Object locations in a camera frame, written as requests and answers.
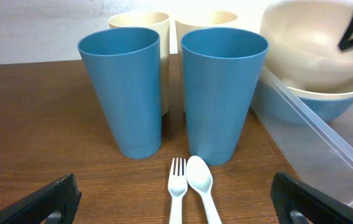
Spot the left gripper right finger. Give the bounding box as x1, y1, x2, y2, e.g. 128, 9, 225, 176
270, 172, 353, 224

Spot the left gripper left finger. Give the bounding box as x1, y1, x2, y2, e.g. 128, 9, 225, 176
0, 174, 81, 223

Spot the cream bowl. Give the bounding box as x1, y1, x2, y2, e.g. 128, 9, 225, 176
260, 1, 353, 92
288, 80, 353, 100

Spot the blue bowl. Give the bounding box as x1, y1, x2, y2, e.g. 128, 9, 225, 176
252, 80, 353, 124

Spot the blue cup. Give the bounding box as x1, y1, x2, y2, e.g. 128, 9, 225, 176
181, 27, 270, 166
77, 27, 162, 159

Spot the clear plastic container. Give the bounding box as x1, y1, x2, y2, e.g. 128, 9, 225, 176
251, 68, 353, 208

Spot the white plastic spoon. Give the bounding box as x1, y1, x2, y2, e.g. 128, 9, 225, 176
186, 156, 222, 224

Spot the white plastic fork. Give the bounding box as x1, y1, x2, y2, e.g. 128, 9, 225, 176
168, 157, 188, 224

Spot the cream cup back right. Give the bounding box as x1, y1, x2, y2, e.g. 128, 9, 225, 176
175, 10, 239, 113

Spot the cream cup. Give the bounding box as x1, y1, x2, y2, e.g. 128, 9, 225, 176
108, 11, 170, 115
175, 10, 239, 113

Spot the cream cup back left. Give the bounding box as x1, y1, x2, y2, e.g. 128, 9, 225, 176
108, 11, 170, 115

